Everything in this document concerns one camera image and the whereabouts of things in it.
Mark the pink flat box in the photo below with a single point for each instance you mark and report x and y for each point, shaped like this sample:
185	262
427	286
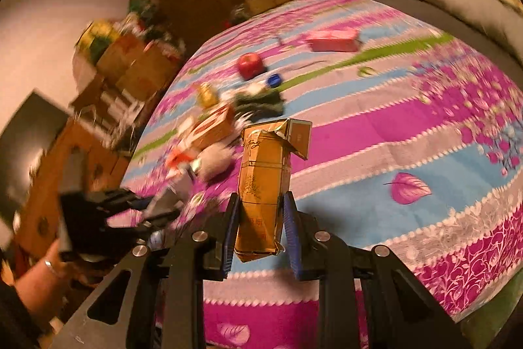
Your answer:
333	41

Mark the brown cardboard carton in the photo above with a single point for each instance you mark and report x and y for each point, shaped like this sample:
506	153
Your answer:
259	185

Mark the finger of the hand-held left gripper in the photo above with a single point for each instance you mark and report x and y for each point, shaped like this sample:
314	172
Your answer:
151	220
122	198

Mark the low wooden cabinet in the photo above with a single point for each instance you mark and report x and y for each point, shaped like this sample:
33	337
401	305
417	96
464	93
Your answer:
61	177

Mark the dark green cloth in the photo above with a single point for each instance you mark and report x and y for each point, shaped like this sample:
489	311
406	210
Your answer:
261	103

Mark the stack of cardboard boxes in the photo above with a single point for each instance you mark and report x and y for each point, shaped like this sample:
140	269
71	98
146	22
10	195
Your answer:
139	62

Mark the person's left forearm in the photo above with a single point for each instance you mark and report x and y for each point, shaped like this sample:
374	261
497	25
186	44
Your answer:
36	291

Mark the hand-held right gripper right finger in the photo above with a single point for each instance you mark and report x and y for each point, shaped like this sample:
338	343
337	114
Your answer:
292	238

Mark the white tissue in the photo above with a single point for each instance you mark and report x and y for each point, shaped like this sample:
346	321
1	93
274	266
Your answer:
214	163

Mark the blue bottle cap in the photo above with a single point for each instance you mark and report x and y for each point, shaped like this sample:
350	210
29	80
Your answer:
275	80

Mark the red apple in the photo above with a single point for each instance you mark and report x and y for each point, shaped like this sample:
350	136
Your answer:
250	65

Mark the orange and white box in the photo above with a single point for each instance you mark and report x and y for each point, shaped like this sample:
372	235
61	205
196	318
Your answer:
212	130

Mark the purple floral printed bedsheet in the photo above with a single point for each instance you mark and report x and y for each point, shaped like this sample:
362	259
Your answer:
388	136

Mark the dark flat screen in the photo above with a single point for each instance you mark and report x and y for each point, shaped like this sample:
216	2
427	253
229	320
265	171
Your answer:
28	152

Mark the grey packet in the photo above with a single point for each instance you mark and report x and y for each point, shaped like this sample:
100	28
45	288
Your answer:
173	193

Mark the orange and white wrapper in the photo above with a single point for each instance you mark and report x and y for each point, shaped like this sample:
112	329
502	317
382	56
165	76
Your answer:
182	159

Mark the yellow and green bag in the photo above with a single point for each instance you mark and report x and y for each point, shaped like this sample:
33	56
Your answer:
96	38

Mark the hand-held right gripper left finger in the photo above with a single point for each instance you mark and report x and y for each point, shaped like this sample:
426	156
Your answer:
229	238

